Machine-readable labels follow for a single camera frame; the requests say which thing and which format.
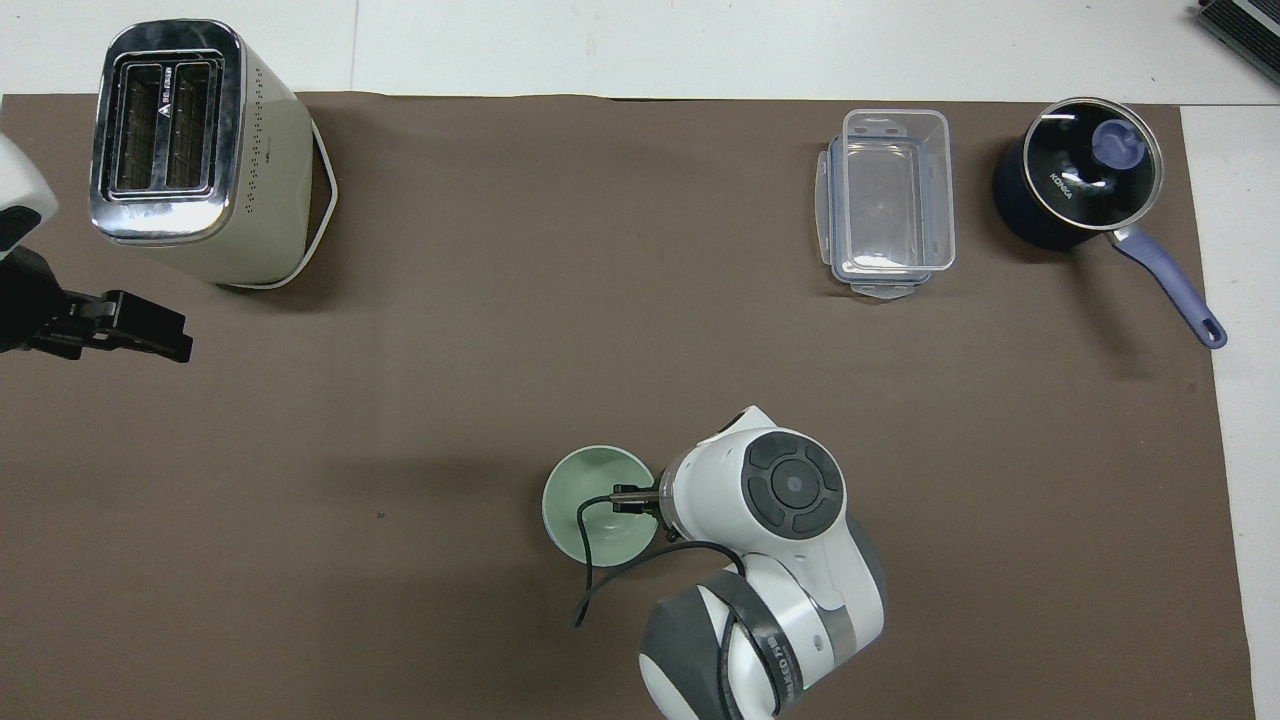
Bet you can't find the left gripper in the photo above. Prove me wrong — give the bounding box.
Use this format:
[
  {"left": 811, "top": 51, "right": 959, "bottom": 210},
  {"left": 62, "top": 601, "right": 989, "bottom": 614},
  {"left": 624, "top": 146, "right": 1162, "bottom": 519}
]
[{"left": 0, "top": 244, "right": 83, "bottom": 359}]

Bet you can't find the green bowl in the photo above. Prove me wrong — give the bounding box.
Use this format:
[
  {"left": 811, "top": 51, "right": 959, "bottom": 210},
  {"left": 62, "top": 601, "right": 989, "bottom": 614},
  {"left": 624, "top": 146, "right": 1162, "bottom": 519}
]
[{"left": 542, "top": 446, "right": 660, "bottom": 567}]

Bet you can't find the cream and chrome toaster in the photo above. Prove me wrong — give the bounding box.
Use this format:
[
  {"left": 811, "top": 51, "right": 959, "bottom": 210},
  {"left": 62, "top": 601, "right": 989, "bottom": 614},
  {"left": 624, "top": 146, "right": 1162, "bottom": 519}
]
[{"left": 89, "top": 19, "right": 339, "bottom": 291}]

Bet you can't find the clear container lid blue seal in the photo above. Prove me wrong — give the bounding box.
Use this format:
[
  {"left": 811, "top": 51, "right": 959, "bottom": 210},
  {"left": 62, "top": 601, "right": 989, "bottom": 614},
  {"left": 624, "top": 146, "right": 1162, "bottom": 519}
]
[{"left": 816, "top": 135, "right": 947, "bottom": 300}]

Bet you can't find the clear plastic container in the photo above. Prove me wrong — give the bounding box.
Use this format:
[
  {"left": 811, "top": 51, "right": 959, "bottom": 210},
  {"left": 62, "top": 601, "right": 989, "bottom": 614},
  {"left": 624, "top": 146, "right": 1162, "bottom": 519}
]
[{"left": 838, "top": 108, "right": 957, "bottom": 278}]

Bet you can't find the glass saucepan lid purple knob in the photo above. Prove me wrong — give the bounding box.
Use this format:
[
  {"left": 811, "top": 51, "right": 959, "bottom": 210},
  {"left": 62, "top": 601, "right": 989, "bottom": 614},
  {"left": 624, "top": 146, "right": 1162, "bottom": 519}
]
[{"left": 1021, "top": 97, "right": 1165, "bottom": 234}]

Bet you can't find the black cable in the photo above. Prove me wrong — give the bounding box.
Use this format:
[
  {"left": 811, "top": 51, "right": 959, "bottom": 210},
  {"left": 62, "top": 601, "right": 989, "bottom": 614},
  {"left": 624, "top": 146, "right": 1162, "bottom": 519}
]
[{"left": 571, "top": 484, "right": 785, "bottom": 720}]

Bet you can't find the dark blue saucepan purple handle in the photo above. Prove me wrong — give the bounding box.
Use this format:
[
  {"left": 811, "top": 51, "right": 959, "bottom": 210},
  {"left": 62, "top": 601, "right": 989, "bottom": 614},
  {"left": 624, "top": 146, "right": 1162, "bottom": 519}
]
[{"left": 991, "top": 97, "right": 1229, "bottom": 350}]

